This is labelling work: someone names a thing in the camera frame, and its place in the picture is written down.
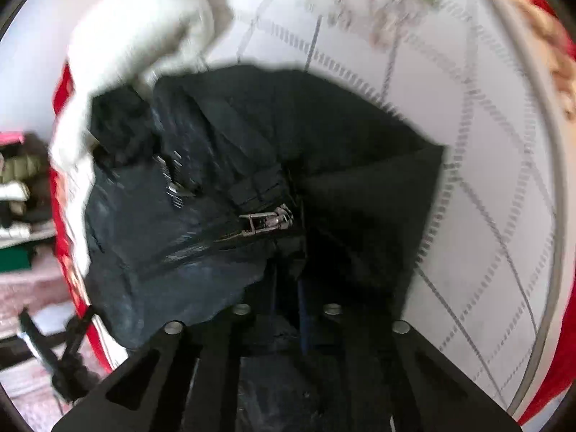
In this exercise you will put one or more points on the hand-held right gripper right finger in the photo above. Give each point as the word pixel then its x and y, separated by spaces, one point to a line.
pixel 304 312

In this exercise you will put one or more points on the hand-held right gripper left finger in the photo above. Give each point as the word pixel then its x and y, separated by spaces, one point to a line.
pixel 215 351

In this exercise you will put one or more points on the dark zippered jacket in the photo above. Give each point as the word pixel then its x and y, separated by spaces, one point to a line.
pixel 216 153

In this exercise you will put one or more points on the pile of folded clothes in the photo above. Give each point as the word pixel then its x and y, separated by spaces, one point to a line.
pixel 20 175

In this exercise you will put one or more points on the black tripod stand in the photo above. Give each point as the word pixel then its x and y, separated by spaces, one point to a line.
pixel 67 364

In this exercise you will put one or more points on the white checked tablecloth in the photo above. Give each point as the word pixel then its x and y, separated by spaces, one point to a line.
pixel 67 216

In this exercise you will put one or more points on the white checked bed sheet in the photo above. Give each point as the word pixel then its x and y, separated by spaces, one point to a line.
pixel 486 180

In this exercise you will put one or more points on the white garment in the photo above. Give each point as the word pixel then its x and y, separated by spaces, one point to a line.
pixel 135 22

